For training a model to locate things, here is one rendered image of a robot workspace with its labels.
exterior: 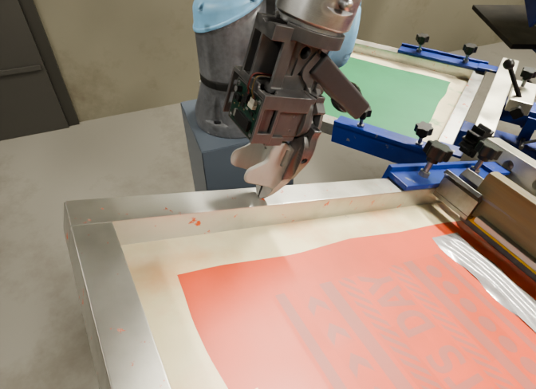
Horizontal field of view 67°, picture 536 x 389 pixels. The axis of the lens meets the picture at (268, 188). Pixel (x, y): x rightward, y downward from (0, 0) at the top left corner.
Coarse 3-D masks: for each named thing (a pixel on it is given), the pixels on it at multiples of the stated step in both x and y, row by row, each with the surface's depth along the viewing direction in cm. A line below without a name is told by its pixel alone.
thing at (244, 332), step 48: (384, 240) 58; (432, 240) 62; (480, 240) 66; (192, 288) 40; (240, 288) 42; (288, 288) 44; (480, 288) 55; (528, 288) 59; (240, 336) 37; (288, 336) 39; (240, 384) 34; (288, 384) 35
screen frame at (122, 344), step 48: (192, 192) 47; (240, 192) 50; (288, 192) 54; (336, 192) 57; (384, 192) 62; (432, 192) 70; (96, 240) 37; (144, 240) 43; (96, 288) 33; (96, 336) 30; (144, 336) 31; (144, 384) 28
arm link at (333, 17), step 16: (288, 0) 36; (304, 0) 35; (320, 0) 34; (336, 0) 35; (352, 0) 36; (288, 16) 37; (304, 16) 35; (320, 16) 35; (336, 16) 35; (352, 16) 37; (320, 32) 37; (336, 32) 37
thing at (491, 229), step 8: (480, 216) 64; (480, 224) 63; (488, 224) 63; (488, 232) 62; (496, 232) 61; (504, 240) 60; (512, 240) 61; (512, 248) 60; (520, 248) 59; (520, 256) 59; (528, 256) 58; (528, 264) 58
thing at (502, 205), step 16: (496, 176) 62; (480, 192) 64; (496, 192) 62; (512, 192) 60; (528, 192) 61; (480, 208) 64; (496, 208) 62; (512, 208) 60; (528, 208) 59; (496, 224) 63; (512, 224) 61; (528, 224) 59; (528, 240) 59
